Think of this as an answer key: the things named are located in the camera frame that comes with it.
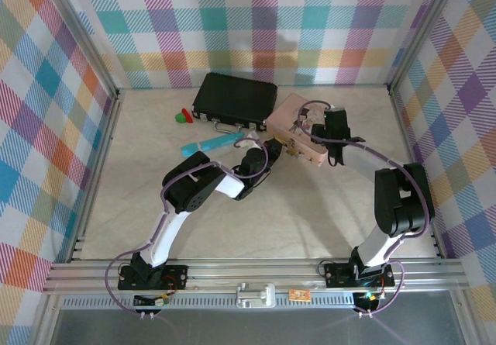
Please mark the small brass padlock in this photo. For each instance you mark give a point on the small brass padlock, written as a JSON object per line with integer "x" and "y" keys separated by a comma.
{"x": 294, "y": 151}

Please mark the pink wedding-print tin box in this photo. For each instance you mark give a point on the pink wedding-print tin box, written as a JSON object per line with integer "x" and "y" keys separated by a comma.
{"x": 283, "y": 116}

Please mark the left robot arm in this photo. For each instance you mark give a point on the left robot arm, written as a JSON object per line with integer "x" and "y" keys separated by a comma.
{"x": 193, "y": 184}

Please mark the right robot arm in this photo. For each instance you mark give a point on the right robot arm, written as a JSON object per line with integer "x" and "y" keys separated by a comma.
{"x": 403, "y": 201}

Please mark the light blue tube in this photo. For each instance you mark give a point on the light blue tube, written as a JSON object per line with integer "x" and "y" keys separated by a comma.
{"x": 209, "y": 144}

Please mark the red and green toy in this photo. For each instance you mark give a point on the red and green toy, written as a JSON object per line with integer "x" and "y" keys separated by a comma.
{"x": 183, "y": 117}

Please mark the silver latch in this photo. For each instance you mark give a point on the silver latch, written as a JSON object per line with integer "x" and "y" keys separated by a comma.
{"x": 255, "y": 294}

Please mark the orange sticker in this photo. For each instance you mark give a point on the orange sticker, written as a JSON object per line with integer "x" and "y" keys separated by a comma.
{"x": 300, "y": 294}

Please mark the grey perforated metal panel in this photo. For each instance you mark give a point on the grey perforated metal panel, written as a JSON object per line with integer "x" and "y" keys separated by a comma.
{"x": 213, "y": 302}

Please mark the aluminium floor side rail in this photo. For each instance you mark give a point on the aluminium floor side rail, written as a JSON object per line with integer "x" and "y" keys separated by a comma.
{"x": 405, "y": 128}
{"x": 97, "y": 174}

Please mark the aluminium wide base rail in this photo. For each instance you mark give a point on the aluminium wide base rail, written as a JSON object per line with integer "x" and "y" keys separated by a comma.
{"x": 252, "y": 273}

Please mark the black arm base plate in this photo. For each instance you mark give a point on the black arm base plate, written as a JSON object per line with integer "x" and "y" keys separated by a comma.
{"x": 337, "y": 275}
{"x": 174, "y": 277}

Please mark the aluminium upright frame post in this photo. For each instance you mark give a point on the aluminium upright frame post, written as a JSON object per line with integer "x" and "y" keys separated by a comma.
{"x": 82, "y": 31}
{"x": 422, "y": 29}

